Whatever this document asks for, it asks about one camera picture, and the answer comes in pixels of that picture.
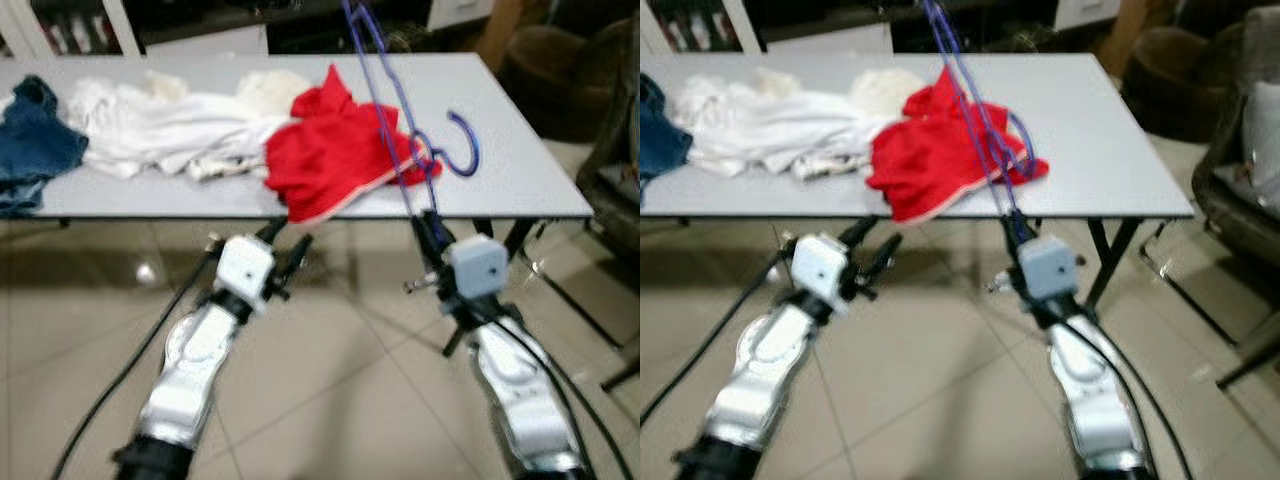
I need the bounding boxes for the purple plastic hanger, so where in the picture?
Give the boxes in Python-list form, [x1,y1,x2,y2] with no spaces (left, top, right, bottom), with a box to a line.
[920,0,1041,246]
[340,0,483,246]

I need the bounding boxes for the red shirt with white trim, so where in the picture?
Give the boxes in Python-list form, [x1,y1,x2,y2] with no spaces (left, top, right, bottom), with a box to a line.
[263,65,441,226]
[865,65,1051,226]

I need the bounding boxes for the blue denim garment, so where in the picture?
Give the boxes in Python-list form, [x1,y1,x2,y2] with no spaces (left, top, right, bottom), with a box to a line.
[640,75,693,186]
[0,75,89,216]

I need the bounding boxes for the white table with black legs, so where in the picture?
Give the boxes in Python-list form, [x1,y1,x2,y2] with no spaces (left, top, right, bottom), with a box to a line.
[640,52,1241,346]
[0,52,641,391]

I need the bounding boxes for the cream garment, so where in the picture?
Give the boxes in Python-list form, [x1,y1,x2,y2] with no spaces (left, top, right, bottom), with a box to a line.
[750,68,796,99]
[848,68,926,116]
[145,70,191,101]
[235,68,313,119]

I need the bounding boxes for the large white garment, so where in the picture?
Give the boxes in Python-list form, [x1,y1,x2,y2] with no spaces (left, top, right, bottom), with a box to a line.
[672,75,891,181]
[65,75,291,183]

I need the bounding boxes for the brown round armchair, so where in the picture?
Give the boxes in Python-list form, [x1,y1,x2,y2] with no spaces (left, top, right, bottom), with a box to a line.
[498,25,641,141]
[1120,25,1246,141]

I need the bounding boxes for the dark wicker chair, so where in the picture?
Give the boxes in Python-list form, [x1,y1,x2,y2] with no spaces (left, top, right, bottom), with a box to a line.
[575,20,641,261]
[1190,5,1280,391]

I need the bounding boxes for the tall cardboard box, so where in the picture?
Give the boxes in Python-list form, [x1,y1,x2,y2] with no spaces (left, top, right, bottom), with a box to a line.
[1100,0,1151,76]
[475,0,526,71]

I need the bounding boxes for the dark shelf unit white drawers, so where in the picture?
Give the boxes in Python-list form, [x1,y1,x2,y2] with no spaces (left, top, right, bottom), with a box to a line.
[750,0,1121,56]
[140,0,501,56]

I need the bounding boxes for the grey seat cushion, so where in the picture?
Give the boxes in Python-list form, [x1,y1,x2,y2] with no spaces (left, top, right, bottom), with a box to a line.
[1240,80,1280,216]

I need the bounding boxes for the white glass cabinet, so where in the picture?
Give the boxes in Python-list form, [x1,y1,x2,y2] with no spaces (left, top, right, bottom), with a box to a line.
[0,0,141,56]
[640,0,751,56]

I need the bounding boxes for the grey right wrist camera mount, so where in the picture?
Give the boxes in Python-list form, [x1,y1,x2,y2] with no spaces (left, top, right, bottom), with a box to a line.
[1020,235,1079,301]
[445,238,509,301]

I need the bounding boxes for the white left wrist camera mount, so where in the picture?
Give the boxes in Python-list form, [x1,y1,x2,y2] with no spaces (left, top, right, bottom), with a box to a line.
[213,235,276,306]
[790,235,851,316]

